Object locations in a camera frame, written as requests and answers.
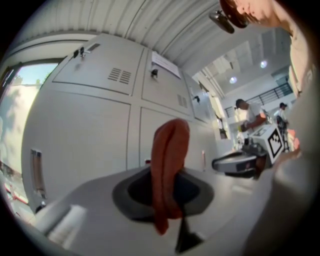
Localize black framed glass window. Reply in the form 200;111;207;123
0;57;61;176

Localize red-brown wiping cloth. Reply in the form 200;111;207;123
151;118;191;236

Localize person's beige shirt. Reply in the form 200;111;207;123
284;9;320;156

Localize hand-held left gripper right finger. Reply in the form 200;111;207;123
179;166;261;256

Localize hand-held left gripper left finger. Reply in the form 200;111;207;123
33;164;186;256

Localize grey metal locker cabinet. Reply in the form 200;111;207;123
21;33;218;218

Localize white paper sheet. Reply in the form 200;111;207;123
150;50;183;79

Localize person's face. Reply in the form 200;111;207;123
236;0;285;29

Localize black metal balcony railing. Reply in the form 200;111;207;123
224;82;294;118

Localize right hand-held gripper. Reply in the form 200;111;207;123
211;124;286;176

